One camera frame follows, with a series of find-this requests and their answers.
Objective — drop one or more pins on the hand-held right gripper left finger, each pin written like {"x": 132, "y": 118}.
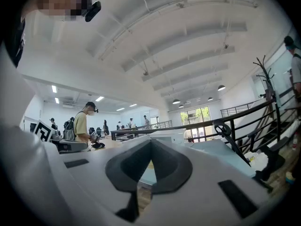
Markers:
{"x": 94, "y": 173}

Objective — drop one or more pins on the wooden desk white legs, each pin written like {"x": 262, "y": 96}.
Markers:
{"x": 113, "y": 143}

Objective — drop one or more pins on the white plastic bag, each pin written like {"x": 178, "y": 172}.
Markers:
{"x": 258, "y": 159}

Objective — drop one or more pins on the grey ceiling spotlight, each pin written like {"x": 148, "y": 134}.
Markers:
{"x": 226, "y": 46}
{"x": 145, "y": 73}

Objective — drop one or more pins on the yellow plastic bowl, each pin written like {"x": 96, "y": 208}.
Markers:
{"x": 150, "y": 166}

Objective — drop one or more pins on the black coat rack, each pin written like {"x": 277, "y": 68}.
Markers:
{"x": 271, "y": 89}

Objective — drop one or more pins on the white red bottle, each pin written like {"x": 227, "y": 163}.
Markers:
{"x": 295, "y": 140}

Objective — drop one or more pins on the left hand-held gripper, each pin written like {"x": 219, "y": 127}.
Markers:
{"x": 43, "y": 131}

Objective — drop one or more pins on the glass entrance door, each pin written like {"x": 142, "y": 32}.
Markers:
{"x": 195, "y": 114}

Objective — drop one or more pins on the black head-worn camera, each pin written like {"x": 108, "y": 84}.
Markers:
{"x": 93, "y": 9}

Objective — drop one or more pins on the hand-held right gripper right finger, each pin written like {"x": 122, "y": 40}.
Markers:
{"x": 207, "y": 168}

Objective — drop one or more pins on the person's head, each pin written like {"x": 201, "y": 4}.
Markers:
{"x": 58, "y": 1}

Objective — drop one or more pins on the black office chair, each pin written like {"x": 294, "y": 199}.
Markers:
{"x": 270, "y": 154}

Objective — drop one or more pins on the person's black shirt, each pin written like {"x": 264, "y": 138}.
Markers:
{"x": 14, "y": 46}

